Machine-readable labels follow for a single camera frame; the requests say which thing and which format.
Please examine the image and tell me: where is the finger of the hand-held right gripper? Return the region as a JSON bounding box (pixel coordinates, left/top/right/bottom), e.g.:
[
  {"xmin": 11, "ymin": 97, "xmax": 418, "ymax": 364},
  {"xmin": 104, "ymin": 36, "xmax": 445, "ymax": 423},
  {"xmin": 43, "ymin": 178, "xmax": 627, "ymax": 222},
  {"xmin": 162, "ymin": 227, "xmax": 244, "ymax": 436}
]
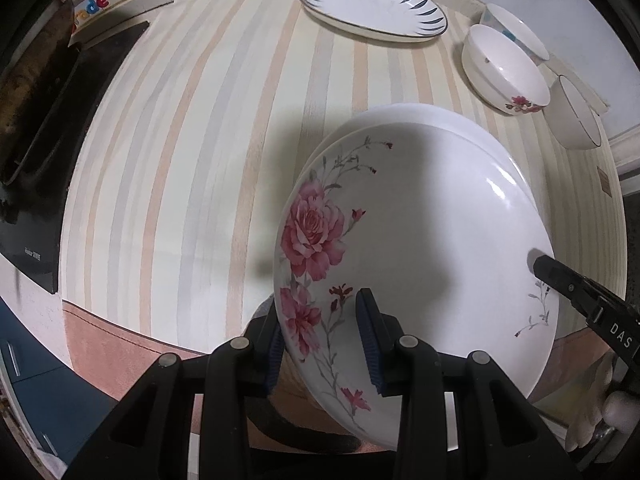
[{"xmin": 530, "ymin": 255, "xmax": 608, "ymax": 331}]

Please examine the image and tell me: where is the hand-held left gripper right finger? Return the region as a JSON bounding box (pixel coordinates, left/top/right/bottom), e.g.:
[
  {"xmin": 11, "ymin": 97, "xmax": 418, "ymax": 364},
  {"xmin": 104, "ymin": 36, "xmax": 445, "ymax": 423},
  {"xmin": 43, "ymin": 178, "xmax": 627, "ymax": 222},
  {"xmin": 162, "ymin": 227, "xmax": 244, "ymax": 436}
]
[{"xmin": 354, "ymin": 287, "xmax": 583, "ymax": 480}]

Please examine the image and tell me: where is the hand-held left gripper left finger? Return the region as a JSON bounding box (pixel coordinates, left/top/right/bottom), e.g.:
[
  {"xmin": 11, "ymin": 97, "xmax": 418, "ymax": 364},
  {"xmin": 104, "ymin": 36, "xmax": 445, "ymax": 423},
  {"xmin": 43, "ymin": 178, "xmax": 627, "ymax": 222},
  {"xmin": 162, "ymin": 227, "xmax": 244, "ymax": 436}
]
[{"xmin": 62, "ymin": 300, "xmax": 288, "ymax": 480}]

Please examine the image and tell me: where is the white plate with pink flowers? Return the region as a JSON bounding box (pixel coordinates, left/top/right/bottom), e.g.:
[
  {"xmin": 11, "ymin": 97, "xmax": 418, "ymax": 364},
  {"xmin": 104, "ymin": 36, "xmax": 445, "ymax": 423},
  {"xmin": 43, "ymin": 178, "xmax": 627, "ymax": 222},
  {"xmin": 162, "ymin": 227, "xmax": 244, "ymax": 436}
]
[{"xmin": 274, "ymin": 112, "xmax": 557, "ymax": 453}]

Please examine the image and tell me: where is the white bowl with dark rim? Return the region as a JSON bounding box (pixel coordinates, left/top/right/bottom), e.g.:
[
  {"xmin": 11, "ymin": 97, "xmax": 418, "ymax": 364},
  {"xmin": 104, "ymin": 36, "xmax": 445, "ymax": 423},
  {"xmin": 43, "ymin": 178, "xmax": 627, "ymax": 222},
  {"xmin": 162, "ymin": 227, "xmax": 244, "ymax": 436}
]
[{"xmin": 547, "ymin": 75, "xmax": 603, "ymax": 151}]

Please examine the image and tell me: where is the plain white plate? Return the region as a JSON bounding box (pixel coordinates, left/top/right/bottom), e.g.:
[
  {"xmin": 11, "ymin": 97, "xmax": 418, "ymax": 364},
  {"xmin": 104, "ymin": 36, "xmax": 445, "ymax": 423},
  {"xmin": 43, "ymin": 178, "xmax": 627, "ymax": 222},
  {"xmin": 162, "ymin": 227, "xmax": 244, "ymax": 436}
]
[{"xmin": 300, "ymin": 104, "xmax": 538, "ymax": 221}]

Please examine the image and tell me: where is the white bowl with pink flowers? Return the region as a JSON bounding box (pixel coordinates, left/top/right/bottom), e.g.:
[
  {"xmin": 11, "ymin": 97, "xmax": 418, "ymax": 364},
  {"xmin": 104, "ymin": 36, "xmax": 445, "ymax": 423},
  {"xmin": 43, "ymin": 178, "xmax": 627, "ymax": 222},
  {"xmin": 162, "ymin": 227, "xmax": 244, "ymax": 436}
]
[{"xmin": 461, "ymin": 25, "xmax": 551, "ymax": 116}]

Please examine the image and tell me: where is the white bowl with blue mark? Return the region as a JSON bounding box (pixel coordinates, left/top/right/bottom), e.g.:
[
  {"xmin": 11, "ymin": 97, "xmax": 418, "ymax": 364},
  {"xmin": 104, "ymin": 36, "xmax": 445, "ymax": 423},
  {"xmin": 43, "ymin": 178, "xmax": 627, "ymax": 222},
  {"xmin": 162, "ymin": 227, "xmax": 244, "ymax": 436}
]
[{"xmin": 480, "ymin": 4, "xmax": 551, "ymax": 63}]

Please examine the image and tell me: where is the oval plate with blue leaves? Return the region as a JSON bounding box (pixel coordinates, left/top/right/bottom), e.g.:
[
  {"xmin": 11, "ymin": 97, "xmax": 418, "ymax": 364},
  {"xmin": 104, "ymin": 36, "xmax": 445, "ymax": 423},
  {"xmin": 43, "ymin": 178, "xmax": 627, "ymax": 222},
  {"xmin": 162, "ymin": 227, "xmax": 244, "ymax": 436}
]
[{"xmin": 296, "ymin": 0, "xmax": 448, "ymax": 43}]

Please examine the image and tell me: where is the blue cabinet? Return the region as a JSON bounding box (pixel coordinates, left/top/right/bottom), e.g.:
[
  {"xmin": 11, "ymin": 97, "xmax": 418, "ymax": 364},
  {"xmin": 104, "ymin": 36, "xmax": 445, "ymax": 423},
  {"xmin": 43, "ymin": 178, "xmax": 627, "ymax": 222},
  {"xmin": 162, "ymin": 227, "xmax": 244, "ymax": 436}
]
[{"xmin": 0, "ymin": 297, "xmax": 121, "ymax": 461}]

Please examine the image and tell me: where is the black induction cooker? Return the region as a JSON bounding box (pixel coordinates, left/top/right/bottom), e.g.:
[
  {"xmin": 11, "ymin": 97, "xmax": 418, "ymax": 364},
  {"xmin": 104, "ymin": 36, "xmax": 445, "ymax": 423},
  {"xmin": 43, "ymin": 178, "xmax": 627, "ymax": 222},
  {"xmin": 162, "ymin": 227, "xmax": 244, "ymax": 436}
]
[{"xmin": 0, "ymin": 20, "xmax": 151, "ymax": 295}]

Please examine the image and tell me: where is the stainless steel pot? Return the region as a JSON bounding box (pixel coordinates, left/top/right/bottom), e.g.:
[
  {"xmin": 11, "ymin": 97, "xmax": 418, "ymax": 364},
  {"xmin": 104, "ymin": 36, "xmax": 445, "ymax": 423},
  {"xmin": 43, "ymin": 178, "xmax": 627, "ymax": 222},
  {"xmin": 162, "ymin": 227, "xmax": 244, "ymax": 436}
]
[{"xmin": 0, "ymin": 5, "xmax": 76, "ymax": 186}]

